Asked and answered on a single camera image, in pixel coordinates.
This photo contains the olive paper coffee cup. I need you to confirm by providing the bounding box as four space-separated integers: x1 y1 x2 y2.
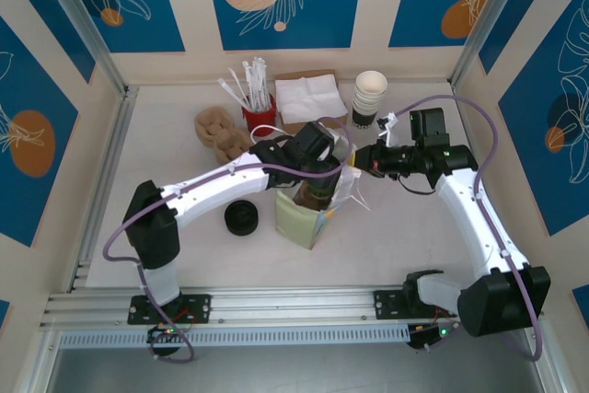
305 179 341 204

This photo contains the beige pulp cup carrier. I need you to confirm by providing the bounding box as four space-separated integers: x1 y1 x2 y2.
293 184 323 208

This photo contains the printed paper takeout bag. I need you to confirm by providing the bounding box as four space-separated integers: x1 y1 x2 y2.
250 124 372 252

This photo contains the stack of paper cups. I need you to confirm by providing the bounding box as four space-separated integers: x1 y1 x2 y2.
351 70 389 130

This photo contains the red stirrer holder cup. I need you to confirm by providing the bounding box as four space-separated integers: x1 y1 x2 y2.
241 93 279 137

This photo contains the bundle of wrapped white stirrers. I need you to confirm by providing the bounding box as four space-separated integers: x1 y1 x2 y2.
216 56 273 111

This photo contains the stack of beige cup carriers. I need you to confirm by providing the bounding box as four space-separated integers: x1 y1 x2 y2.
192 106 254 165

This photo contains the black control board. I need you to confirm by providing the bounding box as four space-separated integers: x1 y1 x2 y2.
146 324 186 357
407 322 459 352

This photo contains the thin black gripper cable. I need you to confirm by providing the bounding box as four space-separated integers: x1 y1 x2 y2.
398 179 437 195

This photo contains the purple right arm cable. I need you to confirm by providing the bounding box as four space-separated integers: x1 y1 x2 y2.
393 94 549 363

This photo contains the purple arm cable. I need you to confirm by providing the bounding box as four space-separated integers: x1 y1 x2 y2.
103 115 357 364
393 94 549 363

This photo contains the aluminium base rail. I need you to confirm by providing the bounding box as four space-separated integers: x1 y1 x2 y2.
39 284 542 329

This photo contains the aluminium frame post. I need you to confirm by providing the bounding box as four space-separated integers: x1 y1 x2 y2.
450 0 537 87
34 0 129 96

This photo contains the grey slotted cable duct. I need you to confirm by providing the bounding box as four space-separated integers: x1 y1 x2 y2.
58 324 411 349

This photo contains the aluminium side rail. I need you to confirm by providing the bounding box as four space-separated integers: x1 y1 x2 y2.
67 87 139 294

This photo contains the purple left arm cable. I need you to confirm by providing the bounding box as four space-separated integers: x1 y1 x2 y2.
103 115 357 364

